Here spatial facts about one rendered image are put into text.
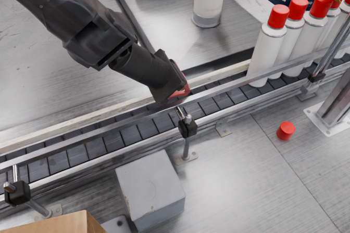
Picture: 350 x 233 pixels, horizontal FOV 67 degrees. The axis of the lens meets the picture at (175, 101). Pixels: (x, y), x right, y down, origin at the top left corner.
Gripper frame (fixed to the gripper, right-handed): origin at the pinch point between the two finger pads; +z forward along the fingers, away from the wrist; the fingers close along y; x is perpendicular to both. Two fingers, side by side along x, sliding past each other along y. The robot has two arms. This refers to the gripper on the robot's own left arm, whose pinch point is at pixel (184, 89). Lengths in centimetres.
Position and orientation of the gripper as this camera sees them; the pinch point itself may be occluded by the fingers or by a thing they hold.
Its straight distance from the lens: 58.0
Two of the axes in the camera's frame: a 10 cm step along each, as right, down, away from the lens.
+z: 5.7, 2.6, 7.8
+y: -4.1, -7.3, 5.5
